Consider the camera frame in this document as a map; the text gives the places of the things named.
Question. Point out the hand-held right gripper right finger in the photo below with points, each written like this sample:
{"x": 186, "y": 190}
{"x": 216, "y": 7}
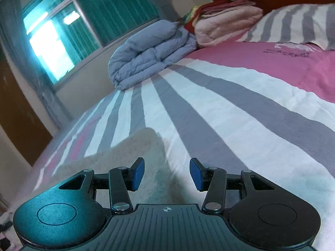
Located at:
{"x": 196, "y": 174}

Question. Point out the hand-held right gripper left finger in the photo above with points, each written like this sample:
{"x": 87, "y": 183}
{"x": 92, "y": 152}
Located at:
{"x": 137, "y": 174}

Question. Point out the grey towel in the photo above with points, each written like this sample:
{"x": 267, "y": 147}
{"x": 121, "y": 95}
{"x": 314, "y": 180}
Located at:
{"x": 136, "y": 146}

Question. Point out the striped pink grey bed sheet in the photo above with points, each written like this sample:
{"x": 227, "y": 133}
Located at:
{"x": 209, "y": 109}

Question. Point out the folded blue duvet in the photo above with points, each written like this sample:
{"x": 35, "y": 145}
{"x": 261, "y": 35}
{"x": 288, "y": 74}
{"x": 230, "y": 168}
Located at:
{"x": 146, "y": 55}

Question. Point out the brown wooden door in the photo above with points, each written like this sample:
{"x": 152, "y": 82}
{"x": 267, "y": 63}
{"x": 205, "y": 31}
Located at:
{"x": 18, "y": 125}

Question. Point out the grey curtain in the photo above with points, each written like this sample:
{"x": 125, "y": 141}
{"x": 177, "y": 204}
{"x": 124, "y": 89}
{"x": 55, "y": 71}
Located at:
{"x": 31, "y": 65}

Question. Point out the folded pink quilt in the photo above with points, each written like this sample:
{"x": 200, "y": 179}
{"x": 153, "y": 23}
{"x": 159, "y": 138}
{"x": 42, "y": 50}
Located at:
{"x": 225, "y": 23}

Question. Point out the folded red patterned blanket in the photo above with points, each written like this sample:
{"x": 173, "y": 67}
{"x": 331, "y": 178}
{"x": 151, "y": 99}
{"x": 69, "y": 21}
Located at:
{"x": 201, "y": 9}

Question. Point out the window with green glass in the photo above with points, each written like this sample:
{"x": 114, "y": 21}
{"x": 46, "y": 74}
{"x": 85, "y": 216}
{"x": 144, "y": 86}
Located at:
{"x": 104, "y": 10}

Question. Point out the striped grey white pillow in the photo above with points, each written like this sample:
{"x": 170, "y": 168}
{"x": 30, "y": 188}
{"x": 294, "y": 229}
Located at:
{"x": 293, "y": 23}

